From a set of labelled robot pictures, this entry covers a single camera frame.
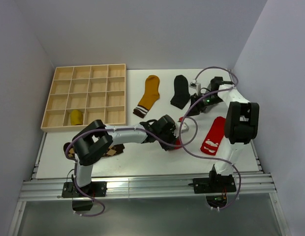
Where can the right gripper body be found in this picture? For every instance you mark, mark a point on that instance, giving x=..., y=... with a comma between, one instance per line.
x=208, y=101

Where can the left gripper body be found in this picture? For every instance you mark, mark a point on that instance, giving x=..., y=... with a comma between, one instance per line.
x=169, y=136

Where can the red santa sock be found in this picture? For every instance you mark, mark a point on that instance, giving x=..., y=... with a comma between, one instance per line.
x=214, y=137
x=176, y=145

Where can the black sock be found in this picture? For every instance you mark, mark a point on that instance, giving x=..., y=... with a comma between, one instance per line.
x=181, y=92

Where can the yellow bear sock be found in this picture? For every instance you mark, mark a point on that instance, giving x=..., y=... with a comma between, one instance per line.
x=76, y=117

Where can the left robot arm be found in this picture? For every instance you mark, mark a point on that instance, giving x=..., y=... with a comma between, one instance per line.
x=93, y=141

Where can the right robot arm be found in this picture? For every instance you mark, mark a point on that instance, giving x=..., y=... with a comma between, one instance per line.
x=241, y=122

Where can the mustard striped-cuff sock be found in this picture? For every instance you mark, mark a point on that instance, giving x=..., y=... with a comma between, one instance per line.
x=150, y=96

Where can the brown argyle sock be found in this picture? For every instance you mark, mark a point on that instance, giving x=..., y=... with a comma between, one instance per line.
x=111, y=151

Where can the wooden compartment tray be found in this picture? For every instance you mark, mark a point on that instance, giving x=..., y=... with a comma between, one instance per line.
x=98, y=91

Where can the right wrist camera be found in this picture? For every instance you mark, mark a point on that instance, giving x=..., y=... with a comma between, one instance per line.
x=195, y=85

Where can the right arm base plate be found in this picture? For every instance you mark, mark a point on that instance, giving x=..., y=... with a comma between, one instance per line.
x=207, y=185

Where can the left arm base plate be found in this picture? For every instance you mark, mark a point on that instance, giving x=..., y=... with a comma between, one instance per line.
x=94, y=189

